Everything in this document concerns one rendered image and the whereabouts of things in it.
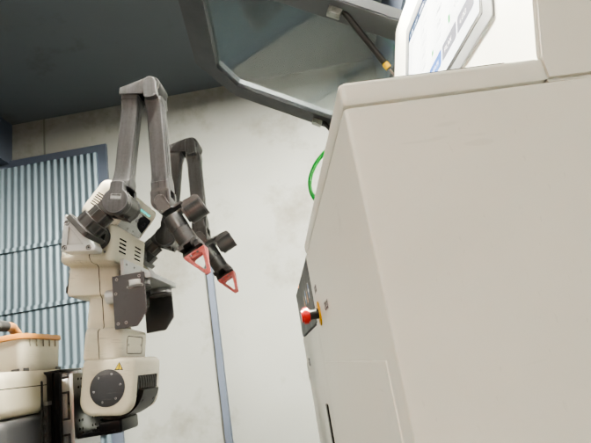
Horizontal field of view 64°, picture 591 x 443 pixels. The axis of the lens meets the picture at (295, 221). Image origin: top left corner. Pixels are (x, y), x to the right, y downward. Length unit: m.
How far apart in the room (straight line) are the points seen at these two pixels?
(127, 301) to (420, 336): 1.19
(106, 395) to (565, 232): 1.32
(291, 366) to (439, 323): 2.91
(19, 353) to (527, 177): 1.50
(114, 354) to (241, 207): 2.18
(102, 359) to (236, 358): 1.91
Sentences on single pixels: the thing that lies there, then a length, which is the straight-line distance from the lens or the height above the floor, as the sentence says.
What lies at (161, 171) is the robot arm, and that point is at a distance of 1.47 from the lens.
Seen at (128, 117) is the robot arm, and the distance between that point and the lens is 1.59.
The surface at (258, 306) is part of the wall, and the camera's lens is 3.38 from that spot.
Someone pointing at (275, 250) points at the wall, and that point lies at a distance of 3.43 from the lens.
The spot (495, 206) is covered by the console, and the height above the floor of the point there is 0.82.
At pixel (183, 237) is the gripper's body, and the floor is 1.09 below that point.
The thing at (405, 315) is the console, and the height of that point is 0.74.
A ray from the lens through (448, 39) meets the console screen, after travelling 0.92.
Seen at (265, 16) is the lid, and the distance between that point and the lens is 1.69.
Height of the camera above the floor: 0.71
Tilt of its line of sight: 16 degrees up
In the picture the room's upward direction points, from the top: 10 degrees counter-clockwise
